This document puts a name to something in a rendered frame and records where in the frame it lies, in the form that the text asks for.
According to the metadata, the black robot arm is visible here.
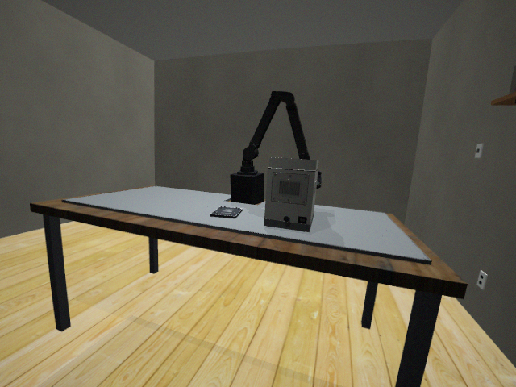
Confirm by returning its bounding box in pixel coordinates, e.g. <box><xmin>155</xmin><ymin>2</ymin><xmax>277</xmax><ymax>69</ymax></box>
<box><xmin>237</xmin><ymin>91</ymin><xmax>310</xmax><ymax>175</ymax></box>

